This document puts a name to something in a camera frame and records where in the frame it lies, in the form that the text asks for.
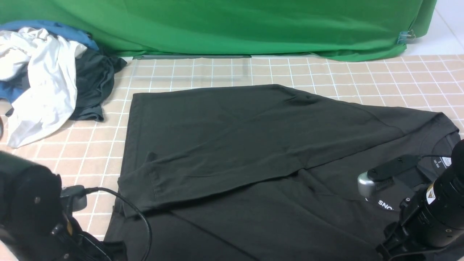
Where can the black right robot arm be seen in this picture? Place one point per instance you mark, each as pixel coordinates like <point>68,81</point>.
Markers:
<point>431,220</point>

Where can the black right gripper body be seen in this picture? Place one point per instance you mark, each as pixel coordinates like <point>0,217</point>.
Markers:
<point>400,244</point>

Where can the dark teal crumpled garment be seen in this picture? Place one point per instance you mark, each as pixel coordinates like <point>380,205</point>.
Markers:
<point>95,78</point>

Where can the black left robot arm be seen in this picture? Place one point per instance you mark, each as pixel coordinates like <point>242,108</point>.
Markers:
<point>36,216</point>

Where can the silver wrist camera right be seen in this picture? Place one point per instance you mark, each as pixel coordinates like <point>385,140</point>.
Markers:
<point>381,177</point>

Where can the blue crumpled garment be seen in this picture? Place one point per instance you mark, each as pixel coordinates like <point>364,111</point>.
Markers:
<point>54,30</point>

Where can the white crumpled shirt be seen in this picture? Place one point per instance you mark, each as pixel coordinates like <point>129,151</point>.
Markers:
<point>51,98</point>

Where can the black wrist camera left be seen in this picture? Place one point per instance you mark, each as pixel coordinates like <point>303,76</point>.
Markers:
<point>73,198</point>

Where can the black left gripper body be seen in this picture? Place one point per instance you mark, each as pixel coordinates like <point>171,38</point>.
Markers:
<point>60,245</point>

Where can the green backdrop cloth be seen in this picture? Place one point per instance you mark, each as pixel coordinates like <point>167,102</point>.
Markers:
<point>341,30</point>

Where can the blue binder clip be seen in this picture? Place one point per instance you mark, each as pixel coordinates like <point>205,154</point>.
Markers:
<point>406,37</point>

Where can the dark gray long-sleeved shirt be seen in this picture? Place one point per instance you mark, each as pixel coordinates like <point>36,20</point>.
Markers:
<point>267,173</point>

